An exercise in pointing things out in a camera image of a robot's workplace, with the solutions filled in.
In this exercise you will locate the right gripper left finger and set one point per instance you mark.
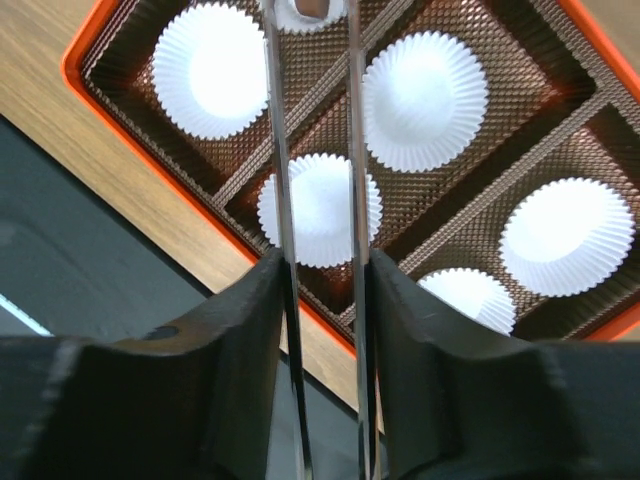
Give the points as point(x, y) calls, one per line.
point(192, 400)

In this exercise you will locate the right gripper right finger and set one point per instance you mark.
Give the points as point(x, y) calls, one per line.
point(461, 401)

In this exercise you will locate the metal tongs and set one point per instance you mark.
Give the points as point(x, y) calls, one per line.
point(368, 436)

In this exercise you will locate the brown chocolate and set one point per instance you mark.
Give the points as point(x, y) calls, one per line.
point(314, 9)

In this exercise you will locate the orange chocolate box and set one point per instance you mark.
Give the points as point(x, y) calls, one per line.
point(562, 103)

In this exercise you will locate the white paper cup front left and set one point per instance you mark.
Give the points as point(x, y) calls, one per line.
point(475, 294)

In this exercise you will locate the white paper cup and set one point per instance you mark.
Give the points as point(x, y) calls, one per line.
point(475, 294)
point(289, 20)
point(567, 237)
point(425, 97)
point(320, 195)
point(209, 71)

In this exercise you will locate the black base mat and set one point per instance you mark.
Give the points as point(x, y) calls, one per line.
point(70, 264)

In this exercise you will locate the white paper cup back left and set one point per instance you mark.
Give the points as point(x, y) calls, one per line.
point(567, 237)

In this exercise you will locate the white paper cup front middle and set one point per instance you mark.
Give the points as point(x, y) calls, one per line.
point(320, 195)

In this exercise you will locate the white paper cup back middle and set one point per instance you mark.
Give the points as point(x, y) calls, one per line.
point(425, 97)

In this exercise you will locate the white paper cup front right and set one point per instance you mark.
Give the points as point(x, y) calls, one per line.
point(209, 71)

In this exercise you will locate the white paper cup back right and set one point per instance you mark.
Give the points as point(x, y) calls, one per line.
point(289, 20)

